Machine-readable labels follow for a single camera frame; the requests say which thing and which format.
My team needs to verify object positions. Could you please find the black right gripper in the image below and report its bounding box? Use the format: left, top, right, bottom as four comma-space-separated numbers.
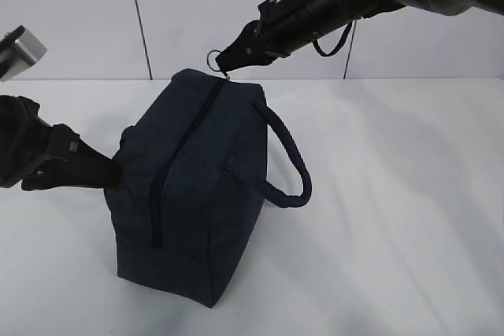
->
216, 0, 315, 71

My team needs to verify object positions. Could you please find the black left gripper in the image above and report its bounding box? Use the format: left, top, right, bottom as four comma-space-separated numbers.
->
1, 95, 123, 191

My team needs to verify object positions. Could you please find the dark blue lunch bag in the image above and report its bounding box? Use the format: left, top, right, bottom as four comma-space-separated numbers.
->
104, 68, 312, 308

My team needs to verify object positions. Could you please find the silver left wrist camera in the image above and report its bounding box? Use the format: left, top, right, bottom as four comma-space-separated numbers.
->
1, 25, 47, 82

